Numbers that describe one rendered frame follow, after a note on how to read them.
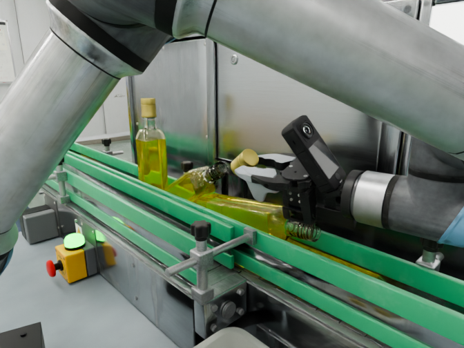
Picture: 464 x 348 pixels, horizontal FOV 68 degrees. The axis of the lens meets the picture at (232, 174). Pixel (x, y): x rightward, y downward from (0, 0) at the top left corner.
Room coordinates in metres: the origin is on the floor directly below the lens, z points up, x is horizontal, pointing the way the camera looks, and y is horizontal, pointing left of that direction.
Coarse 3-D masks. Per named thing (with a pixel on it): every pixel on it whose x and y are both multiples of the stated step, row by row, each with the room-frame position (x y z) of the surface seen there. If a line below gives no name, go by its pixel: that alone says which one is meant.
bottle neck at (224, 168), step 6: (222, 162) 0.65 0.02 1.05; (210, 168) 0.65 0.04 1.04; (216, 168) 0.63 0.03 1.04; (222, 168) 0.65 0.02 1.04; (228, 168) 0.65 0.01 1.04; (204, 174) 0.66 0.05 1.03; (210, 174) 0.64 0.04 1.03; (216, 174) 0.63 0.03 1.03; (222, 174) 0.63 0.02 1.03; (210, 180) 0.65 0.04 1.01
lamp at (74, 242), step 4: (68, 236) 0.73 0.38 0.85; (72, 236) 0.73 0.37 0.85; (76, 236) 0.73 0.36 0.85; (80, 236) 0.74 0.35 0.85; (64, 240) 0.73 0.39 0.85; (68, 240) 0.72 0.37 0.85; (72, 240) 0.72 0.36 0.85; (76, 240) 0.72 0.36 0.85; (80, 240) 0.73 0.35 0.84; (64, 244) 0.73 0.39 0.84; (68, 244) 0.72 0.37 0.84; (72, 244) 0.72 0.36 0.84; (76, 244) 0.72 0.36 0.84; (80, 244) 0.73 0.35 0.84; (84, 244) 0.74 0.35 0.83; (64, 248) 0.73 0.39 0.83; (68, 248) 0.72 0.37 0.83; (72, 248) 0.72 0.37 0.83; (76, 248) 0.72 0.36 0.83; (80, 248) 0.73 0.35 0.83
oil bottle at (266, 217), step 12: (204, 204) 0.64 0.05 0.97; (216, 204) 0.62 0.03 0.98; (228, 204) 0.60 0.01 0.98; (240, 204) 0.59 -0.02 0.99; (252, 204) 0.59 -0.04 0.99; (264, 204) 0.58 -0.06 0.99; (276, 204) 0.58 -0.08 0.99; (228, 216) 0.60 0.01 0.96; (240, 216) 0.57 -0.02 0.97; (252, 216) 0.55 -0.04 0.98; (264, 216) 0.54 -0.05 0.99; (276, 216) 0.53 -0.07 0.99; (264, 228) 0.53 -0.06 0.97; (276, 228) 0.52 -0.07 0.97
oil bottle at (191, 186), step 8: (200, 168) 0.67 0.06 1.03; (184, 176) 0.68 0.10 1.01; (192, 176) 0.67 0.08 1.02; (200, 176) 0.66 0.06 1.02; (176, 184) 0.71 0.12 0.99; (184, 184) 0.68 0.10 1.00; (192, 184) 0.66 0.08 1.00; (200, 184) 0.65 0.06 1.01; (208, 184) 0.66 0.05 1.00; (216, 184) 0.67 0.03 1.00; (168, 192) 0.73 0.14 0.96; (176, 192) 0.71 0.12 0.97; (184, 192) 0.69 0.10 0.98; (192, 192) 0.67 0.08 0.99; (200, 192) 0.65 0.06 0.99; (208, 192) 0.67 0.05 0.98; (192, 200) 0.69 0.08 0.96
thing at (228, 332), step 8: (224, 328) 0.45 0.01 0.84; (232, 328) 0.44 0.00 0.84; (216, 336) 0.43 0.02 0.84; (224, 336) 0.43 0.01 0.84; (232, 336) 0.44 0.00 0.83; (240, 336) 0.43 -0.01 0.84; (248, 336) 0.43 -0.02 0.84; (200, 344) 0.41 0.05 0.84; (208, 344) 0.41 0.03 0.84; (216, 344) 0.42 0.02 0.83; (224, 344) 0.43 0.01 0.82; (232, 344) 0.44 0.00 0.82; (240, 344) 0.43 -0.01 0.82; (248, 344) 0.42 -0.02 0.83; (256, 344) 0.41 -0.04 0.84
